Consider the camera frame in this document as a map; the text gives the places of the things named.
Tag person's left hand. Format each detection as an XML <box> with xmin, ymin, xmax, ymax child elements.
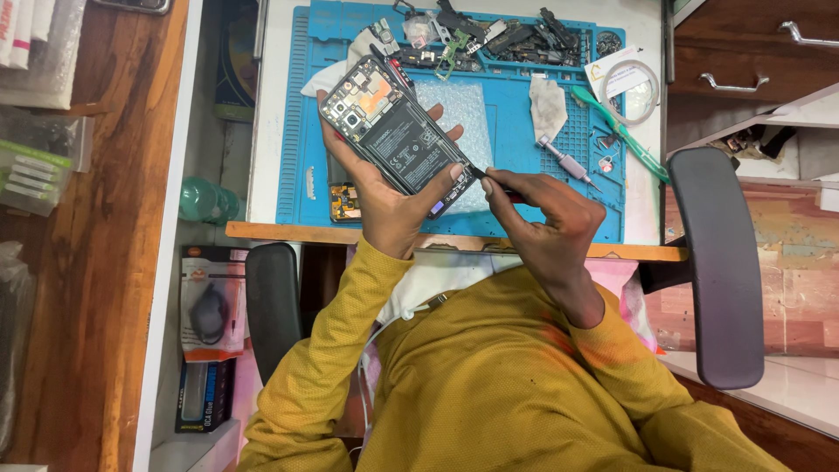
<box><xmin>317</xmin><ymin>88</ymin><xmax>468</xmax><ymax>260</ymax></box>

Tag person's right hand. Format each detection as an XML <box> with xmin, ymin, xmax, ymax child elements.
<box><xmin>480</xmin><ymin>167</ymin><xmax>608</xmax><ymax>297</ymax></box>

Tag black red-handled screwdriver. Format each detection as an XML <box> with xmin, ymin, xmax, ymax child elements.
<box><xmin>468</xmin><ymin>167</ymin><xmax>527</xmax><ymax>205</ymax></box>

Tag black smartphone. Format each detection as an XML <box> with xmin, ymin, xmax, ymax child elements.
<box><xmin>319</xmin><ymin>55</ymin><xmax>478</xmax><ymax>203</ymax></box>

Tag orange phone circuit board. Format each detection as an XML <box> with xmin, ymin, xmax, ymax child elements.
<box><xmin>329</xmin><ymin>181</ymin><xmax>363</xmax><ymax>223</ymax></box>

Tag silver precision screwdriver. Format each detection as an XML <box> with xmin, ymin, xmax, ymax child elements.
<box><xmin>537</xmin><ymin>135</ymin><xmax>603</xmax><ymax>194</ymax></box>

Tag white fabric garment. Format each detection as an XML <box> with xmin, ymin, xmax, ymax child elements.
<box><xmin>376</xmin><ymin>252</ymin><xmax>527</xmax><ymax>323</ymax></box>

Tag small loose metal parts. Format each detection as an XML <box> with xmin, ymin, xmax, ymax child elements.
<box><xmin>592</xmin><ymin>130</ymin><xmax>621</xmax><ymax>175</ymax></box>

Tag pink patterned cloth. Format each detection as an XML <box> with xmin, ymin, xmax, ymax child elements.
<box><xmin>583</xmin><ymin>258</ymin><xmax>658</xmax><ymax>351</ymax></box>

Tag green toothbrush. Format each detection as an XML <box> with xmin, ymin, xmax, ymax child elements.
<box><xmin>569</xmin><ymin>85</ymin><xmax>671</xmax><ymax>185</ymax></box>

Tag blue repair mat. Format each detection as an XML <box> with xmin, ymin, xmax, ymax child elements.
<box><xmin>275</xmin><ymin>0</ymin><xmax>628</xmax><ymax>244</ymax></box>

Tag crumpled white tissue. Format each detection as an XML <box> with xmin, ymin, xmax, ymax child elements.
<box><xmin>529</xmin><ymin>76</ymin><xmax>569</xmax><ymax>144</ymax></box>

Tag clear bubble wrap sheet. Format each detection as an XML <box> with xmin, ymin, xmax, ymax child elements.
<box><xmin>413</xmin><ymin>79</ymin><xmax>494</xmax><ymax>215</ymax></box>

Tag black chair armrest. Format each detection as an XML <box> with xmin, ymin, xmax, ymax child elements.
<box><xmin>245</xmin><ymin>242</ymin><xmax>303</xmax><ymax>385</ymax></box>
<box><xmin>667</xmin><ymin>146</ymin><xmax>766</xmax><ymax>392</ymax></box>

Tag black red pen tool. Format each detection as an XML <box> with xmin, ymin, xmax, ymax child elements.
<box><xmin>385</xmin><ymin>55</ymin><xmax>418</xmax><ymax>94</ymax></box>

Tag white cloth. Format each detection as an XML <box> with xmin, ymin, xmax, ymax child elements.
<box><xmin>301</xmin><ymin>26</ymin><xmax>394</xmax><ymax>99</ymax></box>

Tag clear tape roll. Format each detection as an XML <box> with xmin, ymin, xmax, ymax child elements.
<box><xmin>599</xmin><ymin>59</ymin><xmax>660</xmax><ymax>127</ymax></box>

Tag white printed card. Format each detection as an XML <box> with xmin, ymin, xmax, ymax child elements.
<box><xmin>584</xmin><ymin>45</ymin><xmax>651</xmax><ymax>101</ymax></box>

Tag green plastic bottle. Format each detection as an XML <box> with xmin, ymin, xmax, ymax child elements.
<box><xmin>178</xmin><ymin>176</ymin><xmax>241</xmax><ymax>226</ymax></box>

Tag pile of phone parts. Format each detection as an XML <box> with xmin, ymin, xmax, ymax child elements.
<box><xmin>367</xmin><ymin>0</ymin><xmax>624</xmax><ymax>83</ymax></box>

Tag dark green box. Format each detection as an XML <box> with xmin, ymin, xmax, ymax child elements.
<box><xmin>214</xmin><ymin>0</ymin><xmax>258</xmax><ymax>123</ymax></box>

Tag white shelf with parts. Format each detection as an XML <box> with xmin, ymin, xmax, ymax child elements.
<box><xmin>667</xmin><ymin>82</ymin><xmax>839</xmax><ymax>212</ymax></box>

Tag blue glue box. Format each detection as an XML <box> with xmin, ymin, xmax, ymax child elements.
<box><xmin>175</xmin><ymin>358</ymin><xmax>236</xmax><ymax>434</ymax></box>

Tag brown wooden drawer cabinet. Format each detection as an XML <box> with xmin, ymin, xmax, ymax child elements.
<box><xmin>671</xmin><ymin>0</ymin><xmax>839</xmax><ymax>122</ymax></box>

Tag dark phone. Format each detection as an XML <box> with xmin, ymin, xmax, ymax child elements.
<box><xmin>92</xmin><ymin>0</ymin><xmax>172</xmax><ymax>16</ymax></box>

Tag clear box of green-white tubes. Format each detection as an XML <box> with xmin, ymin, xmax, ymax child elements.
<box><xmin>0</xmin><ymin>108</ymin><xmax>94</xmax><ymax>218</ymax></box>

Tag stack of white packets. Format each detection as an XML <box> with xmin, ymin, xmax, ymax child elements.
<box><xmin>0</xmin><ymin>0</ymin><xmax>87</xmax><ymax>110</ymax></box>

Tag dark plastic bag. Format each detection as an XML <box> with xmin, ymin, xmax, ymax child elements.
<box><xmin>0</xmin><ymin>241</ymin><xmax>38</xmax><ymax>455</ymax></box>

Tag white earphone cable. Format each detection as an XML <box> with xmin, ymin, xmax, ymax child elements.
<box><xmin>356</xmin><ymin>292</ymin><xmax>454</xmax><ymax>455</ymax></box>

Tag silver drawer handle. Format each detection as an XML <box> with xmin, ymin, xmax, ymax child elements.
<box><xmin>778</xmin><ymin>20</ymin><xmax>839</xmax><ymax>49</ymax></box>
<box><xmin>697</xmin><ymin>71</ymin><xmax>770</xmax><ymax>93</ymax></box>

